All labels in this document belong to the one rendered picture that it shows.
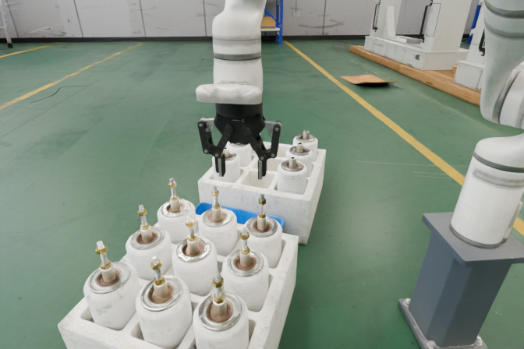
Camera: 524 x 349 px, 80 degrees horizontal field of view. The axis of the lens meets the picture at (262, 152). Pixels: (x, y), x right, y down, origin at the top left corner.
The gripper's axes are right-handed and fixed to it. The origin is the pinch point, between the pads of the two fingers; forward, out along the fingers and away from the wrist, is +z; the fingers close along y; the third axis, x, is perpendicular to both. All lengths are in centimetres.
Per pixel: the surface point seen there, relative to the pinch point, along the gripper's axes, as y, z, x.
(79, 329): 28.9, 29.0, 14.2
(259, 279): -3.6, 22.6, 3.3
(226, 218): 7.1, 21.6, -13.0
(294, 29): 22, 28, -638
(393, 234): -44, 47, -44
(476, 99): -142, 42, -210
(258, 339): -4.7, 29.0, 11.2
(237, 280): 0.5, 22.3, 4.5
